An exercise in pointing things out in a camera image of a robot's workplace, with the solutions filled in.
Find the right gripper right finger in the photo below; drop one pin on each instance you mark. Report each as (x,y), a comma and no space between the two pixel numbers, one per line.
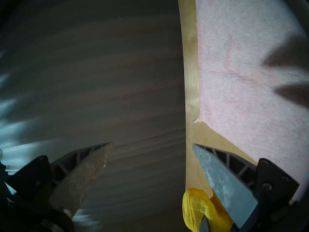
(224,185)

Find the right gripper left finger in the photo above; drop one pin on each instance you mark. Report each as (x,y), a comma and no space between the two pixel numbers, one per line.
(79,176)

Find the yellow terry towel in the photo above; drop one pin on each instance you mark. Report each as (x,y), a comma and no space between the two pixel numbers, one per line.
(195,207)

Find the pink terry towel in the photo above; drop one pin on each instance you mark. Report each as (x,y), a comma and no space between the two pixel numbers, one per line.
(241,76)

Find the grey pleated curtain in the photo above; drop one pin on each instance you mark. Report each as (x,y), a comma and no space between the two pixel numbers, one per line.
(72,76)

